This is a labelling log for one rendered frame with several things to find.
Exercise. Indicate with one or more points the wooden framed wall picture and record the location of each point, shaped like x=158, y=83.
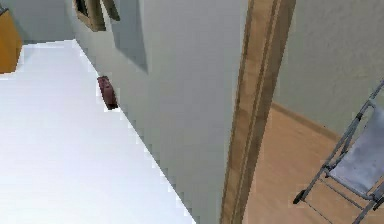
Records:
x=94, y=15

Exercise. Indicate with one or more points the grey folding chair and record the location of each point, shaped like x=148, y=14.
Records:
x=361, y=160

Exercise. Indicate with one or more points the wooden door frame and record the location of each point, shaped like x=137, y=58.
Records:
x=255, y=110

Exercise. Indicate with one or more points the orange wooden cupboard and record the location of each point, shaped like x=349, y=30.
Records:
x=8, y=43

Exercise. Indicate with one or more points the dark red oblong object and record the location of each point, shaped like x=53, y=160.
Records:
x=107, y=92

